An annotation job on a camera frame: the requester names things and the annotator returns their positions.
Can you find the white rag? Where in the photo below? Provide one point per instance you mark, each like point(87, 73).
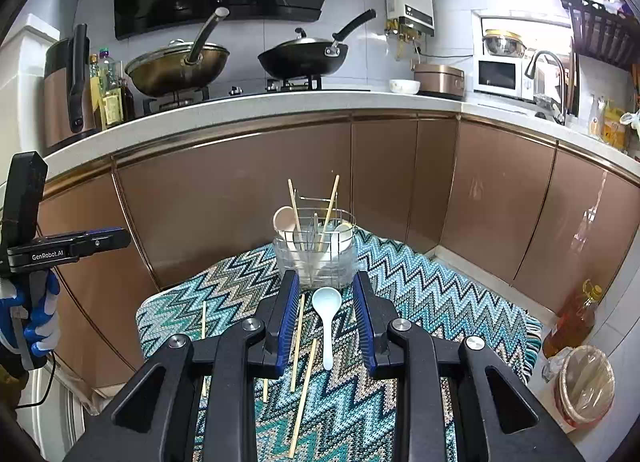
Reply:
point(611, 3)

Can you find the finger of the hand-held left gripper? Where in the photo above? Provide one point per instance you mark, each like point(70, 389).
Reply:
point(107, 241)

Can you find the clear spray bottle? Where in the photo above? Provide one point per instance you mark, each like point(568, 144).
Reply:
point(595, 117)

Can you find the large cooking oil bottle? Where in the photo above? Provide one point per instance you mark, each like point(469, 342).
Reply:
point(111, 92)

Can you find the steel faucet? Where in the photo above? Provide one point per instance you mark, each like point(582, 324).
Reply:
point(557, 77)

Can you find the black gas stove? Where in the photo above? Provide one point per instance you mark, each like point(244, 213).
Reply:
point(240, 91)

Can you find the steel bowl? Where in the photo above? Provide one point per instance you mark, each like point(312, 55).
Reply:
point(505, 45)

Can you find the bronze wok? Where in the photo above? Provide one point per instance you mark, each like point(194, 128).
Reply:
point(170, 75)

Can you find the wooden chopstick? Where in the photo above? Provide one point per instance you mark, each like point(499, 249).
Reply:
point(297, 342)
point(265, 389)
point(204, 319)
point(331, 202)
point(305, 392)
point(294, 207)

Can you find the amber oil bottle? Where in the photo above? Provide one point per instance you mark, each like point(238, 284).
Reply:
point(570, 322)

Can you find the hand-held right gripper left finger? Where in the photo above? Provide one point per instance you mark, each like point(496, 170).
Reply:
point(287, 322)

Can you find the lined trash bin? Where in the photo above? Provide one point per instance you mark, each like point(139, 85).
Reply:
point(585, 387)

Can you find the dark sauce bottle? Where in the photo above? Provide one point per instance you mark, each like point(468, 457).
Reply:
point(128, 102)

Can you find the brown electric kettle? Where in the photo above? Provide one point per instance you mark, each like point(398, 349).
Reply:
point(57, 92)

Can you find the white bowl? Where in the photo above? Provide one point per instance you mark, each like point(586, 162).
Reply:
point(404, 86)

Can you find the person's left forearm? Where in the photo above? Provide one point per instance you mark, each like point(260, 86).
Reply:
point(9, 372)

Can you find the person's left hand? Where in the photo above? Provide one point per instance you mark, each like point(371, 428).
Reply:
point(42, 302)

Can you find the cutting board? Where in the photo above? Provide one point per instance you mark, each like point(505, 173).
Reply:
point(574, 87)

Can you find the white plastic bag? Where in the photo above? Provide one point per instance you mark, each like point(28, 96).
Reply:
point(631, 120)

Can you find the brass water heater pipes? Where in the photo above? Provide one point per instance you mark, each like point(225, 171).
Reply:
point(405, 37)

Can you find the steel wok lid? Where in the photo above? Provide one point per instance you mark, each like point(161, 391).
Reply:
point(295, 46)

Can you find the brown rice cooker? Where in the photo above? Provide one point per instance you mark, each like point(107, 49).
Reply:
point(440, 80)

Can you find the glass wok lid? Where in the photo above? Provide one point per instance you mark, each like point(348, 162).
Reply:
point(160, 55)

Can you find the zigzag patterned cloth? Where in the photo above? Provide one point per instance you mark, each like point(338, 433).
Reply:
point(425, 302)

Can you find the black wok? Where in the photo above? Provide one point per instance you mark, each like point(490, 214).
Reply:
point(300, 65)

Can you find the pink plastic spoon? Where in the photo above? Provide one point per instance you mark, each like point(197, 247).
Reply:
point(284, 221)

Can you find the black wall rack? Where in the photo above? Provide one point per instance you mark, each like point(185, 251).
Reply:
point(595, 27)

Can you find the yellow detergent bottle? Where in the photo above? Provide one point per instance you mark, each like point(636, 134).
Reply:
point(615, 127)

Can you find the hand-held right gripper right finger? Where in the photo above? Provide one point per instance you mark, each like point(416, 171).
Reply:
point(364, 322)

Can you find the white microwave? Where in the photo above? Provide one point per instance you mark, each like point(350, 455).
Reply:
point(497, 75)

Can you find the small yellow-capped bottle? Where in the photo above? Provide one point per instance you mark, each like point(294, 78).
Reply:
point(95, 92)

